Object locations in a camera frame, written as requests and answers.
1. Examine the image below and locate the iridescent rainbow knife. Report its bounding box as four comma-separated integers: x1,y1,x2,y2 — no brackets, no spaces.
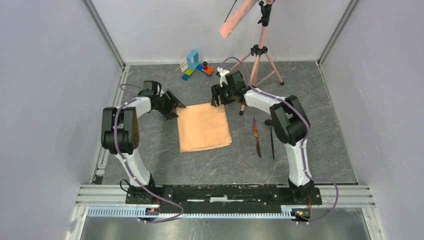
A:
252,117,262,158

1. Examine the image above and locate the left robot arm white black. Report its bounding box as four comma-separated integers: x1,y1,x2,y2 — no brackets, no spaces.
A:
100,80,187,204

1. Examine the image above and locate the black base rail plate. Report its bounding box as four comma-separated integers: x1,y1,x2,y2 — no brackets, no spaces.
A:
125,184,323,215

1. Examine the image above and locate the colourful toy brick structure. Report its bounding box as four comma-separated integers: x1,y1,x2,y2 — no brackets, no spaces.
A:
179,49,214,81

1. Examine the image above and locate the pink panel on tripod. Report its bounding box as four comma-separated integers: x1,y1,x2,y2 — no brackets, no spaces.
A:
219,0,258,39

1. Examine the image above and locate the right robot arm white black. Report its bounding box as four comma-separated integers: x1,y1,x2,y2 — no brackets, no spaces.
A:
211,67,315,204

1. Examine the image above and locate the pink tripod stand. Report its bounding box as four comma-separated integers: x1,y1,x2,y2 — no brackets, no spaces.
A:
226,0,286,117

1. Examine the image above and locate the black utensil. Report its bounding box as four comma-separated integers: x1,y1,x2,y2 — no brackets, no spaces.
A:
264,119,275,160

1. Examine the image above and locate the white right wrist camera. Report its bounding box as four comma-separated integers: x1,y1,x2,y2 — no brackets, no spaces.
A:
216,66,230,87

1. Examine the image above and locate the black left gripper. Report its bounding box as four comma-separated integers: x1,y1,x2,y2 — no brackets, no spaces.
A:
154,89,186,121

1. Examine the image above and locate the peach cloth napkin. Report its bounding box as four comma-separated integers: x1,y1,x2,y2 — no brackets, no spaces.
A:
176,103,232,153

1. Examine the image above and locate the aluminium frame rail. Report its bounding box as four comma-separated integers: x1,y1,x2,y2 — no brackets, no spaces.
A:
66,184,383,240

